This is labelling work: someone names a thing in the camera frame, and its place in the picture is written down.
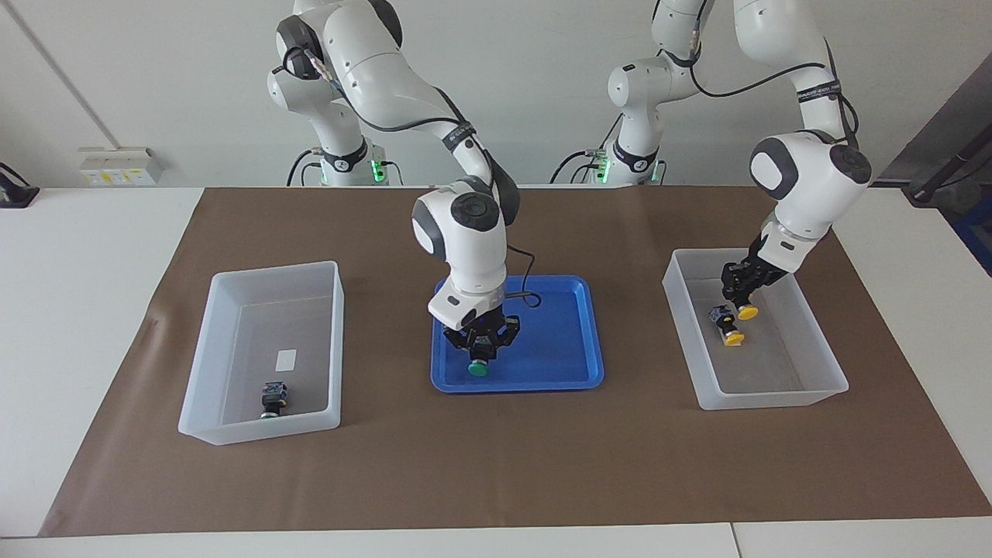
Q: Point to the white wall socket box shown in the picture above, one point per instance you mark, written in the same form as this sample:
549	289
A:
116	174

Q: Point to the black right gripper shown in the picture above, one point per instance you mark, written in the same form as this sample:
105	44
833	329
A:
480	322

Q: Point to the black metal stand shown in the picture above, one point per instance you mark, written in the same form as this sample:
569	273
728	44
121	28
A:
949	167

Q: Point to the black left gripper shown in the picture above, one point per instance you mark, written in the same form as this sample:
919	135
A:
756	267

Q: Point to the black desk object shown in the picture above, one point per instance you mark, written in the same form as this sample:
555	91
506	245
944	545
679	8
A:
15	194

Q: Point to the brown paper table mat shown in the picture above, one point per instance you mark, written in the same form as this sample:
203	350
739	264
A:
496	465

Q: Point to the translucent white plastic box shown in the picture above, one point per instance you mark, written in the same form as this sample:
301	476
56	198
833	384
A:
232	349
775	380

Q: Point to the green push button switch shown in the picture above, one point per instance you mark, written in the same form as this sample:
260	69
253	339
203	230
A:
481	370
275	397

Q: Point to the blue plastic tray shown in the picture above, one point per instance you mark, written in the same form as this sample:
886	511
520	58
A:
558	341

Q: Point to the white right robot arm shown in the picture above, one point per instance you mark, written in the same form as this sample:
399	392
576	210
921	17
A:
465	256

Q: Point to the blue crate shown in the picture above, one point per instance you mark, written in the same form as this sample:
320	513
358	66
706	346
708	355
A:
978	240

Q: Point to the yellow push button switch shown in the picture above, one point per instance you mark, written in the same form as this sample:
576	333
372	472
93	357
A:
721	315
748	312

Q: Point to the small white sticker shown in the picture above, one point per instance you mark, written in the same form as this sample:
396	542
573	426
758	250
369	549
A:
287	359

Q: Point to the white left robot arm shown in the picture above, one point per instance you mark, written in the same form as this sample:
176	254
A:
806	178

